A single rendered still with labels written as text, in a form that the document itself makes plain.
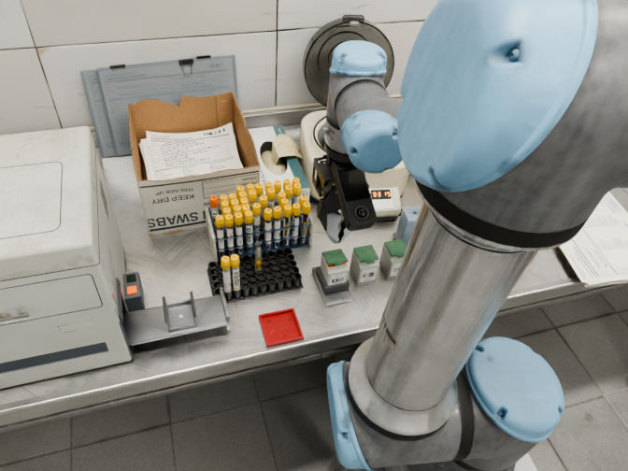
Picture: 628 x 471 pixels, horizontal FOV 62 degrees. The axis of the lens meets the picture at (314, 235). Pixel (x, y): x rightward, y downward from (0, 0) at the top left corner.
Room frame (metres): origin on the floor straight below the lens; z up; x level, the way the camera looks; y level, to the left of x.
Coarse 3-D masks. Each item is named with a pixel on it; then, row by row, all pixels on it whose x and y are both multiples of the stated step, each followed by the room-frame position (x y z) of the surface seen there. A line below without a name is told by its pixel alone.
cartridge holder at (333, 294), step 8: (312, 272) 0.69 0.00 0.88; (320, 272) 0.66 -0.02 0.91; (320, 280) 0.65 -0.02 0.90; (320, 288) 0.64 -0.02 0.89; (328, 288) 0.63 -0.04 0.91; (336, 288) 0.63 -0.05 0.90; (344, 288) 0.64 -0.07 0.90; (328, 296) 0.62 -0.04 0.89; (336, 296) 0.62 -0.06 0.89; (344, 296) 0.63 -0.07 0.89; (328, 304) 0.61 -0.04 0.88
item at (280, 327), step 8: (272, 312) 0.58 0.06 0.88; (280, 312) 0.58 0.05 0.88; (288, 312) 0.58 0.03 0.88; (264, 320) 0.56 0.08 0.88; (272, 320) 0.56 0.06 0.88; (280, 320) 0.57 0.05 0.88; (288, 320) 0.57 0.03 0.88; (296, 320) 0.56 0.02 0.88; (264, 328) 0.54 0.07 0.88; (272, 328) 0.55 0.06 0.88; (280, 328) 0.55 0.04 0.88; (288, 328) 0.55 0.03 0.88; (296, 328) 0.55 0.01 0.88; (264, 336) 0.52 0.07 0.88; (272, 336) 0.53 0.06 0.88; (280, 336) 0.53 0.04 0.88; (288, 336) 0.53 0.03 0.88; (296, 336) 0.53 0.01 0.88; (272, 344) 0.51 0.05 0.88; (280, 344) 0.51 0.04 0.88
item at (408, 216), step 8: (408, 208) 0.80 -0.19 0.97; (416, 208) 0.80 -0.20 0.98; (400, 216) 0.80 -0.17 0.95; (408, 216) 0.78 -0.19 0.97; (416, 216) 0.78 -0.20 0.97; (400, 224) 0.79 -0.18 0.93; (408, 224) 0.76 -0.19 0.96; (400, 232) 0.78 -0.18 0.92; (408, 232) 0.77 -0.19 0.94; (408, 240) 0.77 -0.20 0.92
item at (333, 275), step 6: (324, 264) 0.65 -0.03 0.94; (342, 264) 0.65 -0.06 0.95; (324, 270) 0.65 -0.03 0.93; (330, 270) 0.64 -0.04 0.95; (336, 270) 0.64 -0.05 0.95; (342, 270) 0.64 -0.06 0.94; (348, 270) 0.64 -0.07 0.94; (324, 276) 0.65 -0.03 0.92; (330, 276) 0.63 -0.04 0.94; (336, 276) 0.64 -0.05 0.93; (342, 276) 0.64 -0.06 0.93; (330, 282) 0.63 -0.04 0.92; (336, 282) 0.64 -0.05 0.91; (342, 282) 0.64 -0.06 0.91
